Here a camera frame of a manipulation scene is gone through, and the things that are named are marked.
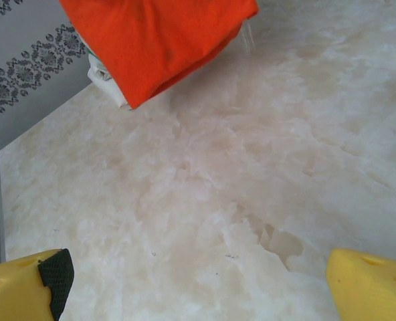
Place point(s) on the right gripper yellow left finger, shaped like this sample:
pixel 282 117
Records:
pixel 14 291

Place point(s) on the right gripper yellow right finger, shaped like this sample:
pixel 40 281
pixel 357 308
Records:
pixel 375 287

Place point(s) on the orange t-shirt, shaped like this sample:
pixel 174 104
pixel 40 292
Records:
pixel 158 43

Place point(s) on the white folded t-shirt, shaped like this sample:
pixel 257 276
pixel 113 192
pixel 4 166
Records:
pixel 102 78

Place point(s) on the green folded t-shirt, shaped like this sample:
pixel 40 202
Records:
pixel 91 52

